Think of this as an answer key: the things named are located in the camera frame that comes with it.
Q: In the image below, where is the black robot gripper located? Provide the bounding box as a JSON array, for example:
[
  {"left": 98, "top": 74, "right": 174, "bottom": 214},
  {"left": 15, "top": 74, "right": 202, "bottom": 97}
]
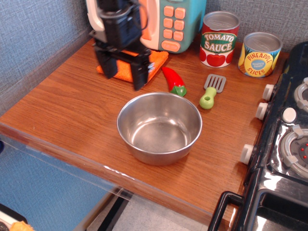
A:
[{"left": 89, "top": 6, "right": 151, "bottom": 91}]

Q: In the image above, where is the stainless steel bowl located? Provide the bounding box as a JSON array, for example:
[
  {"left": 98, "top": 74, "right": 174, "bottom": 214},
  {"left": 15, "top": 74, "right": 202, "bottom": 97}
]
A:
[{"left": 117, "top": 92, "right": 203, "bottom": 166}]

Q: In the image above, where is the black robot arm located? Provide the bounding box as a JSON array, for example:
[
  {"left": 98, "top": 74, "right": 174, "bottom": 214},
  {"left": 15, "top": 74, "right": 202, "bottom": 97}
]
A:
[{"left": 86, "top": 0, "right": 152, "bottom": 90}]

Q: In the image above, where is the orange towel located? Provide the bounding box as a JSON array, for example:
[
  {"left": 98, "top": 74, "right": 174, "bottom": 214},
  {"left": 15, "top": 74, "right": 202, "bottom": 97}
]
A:
[{"left": 96, "top": 49, "right": 169, "bottom": 84}]

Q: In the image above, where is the red toy chili pepper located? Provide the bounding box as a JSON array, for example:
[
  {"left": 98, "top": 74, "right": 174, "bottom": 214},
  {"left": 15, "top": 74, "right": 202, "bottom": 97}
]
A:
[{"left": 162, "top": 67, "right": 187, "bottom": 97}]

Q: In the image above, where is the toy microwave teal and peach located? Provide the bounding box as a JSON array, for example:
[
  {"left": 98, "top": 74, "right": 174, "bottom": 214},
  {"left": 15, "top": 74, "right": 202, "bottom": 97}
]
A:
[{"left": 86, "top": 0, "right": 207, "bottom": 54}]

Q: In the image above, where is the tomato sauce can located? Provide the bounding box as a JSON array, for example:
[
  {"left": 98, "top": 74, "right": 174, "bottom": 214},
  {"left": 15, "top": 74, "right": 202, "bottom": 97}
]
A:
[{"left": 199, "top": 11, "right": 240, "bottom": 68}]

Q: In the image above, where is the pineapple slices can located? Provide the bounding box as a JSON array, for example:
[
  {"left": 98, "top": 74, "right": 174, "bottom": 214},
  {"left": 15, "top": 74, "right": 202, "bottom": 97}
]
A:
[{"left": 238, "top": 32, "right": 282, "bottom": 78}]

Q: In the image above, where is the white stove knob middle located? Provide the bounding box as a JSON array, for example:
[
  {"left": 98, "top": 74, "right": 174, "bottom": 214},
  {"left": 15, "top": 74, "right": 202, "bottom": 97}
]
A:
[{"left": 255, "top": 103, "right": 268, "bottom": 120}]

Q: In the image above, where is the white stove knob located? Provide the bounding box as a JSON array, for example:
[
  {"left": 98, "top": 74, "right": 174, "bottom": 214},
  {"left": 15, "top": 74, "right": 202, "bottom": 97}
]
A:
[
  {"left": 240, "top": 144, "right": 254, "bottom": 165},
  {"left": 262, "top": 84, "right": 275, "bottom": 101},
  {"left": 255, "top": 103, "right": 268, "bottom": 120}
]

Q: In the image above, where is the white stove knob top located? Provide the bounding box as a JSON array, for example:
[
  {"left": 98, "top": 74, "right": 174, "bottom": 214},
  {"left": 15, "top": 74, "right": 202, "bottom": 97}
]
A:
[{"left": 262, "top": 84, "right": 275, "bottom": 101}]

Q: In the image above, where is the white stove knob bottom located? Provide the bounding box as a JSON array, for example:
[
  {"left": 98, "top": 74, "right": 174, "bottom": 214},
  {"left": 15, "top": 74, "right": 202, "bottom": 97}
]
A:
[{"left": 240, "top": 144, "right": 254, "bottom": 165}]

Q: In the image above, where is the orange fuzzy object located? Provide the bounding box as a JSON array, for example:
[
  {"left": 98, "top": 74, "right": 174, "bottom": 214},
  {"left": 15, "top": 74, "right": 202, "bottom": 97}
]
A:
[{"left": 9, "top": 221, "right": 34, "bottom": 231}]

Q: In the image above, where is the black toy stove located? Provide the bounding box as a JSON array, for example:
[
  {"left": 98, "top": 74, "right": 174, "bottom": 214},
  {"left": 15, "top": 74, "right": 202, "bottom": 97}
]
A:
[{"left": 232, "top": 42, "right": 308, "bottom": 231}]

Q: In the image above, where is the toy spatula green handle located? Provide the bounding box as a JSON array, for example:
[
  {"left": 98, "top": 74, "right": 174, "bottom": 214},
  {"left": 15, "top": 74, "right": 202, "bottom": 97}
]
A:
[{"left": 199, "top": 74, "right": 226, "bottom": 110}]

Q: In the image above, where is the black oven door handle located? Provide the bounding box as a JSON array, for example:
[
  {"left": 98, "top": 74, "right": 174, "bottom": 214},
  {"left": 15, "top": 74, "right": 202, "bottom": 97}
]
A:
[{"left": 208, "top": 191, "right": 244, "bottom": 231}]

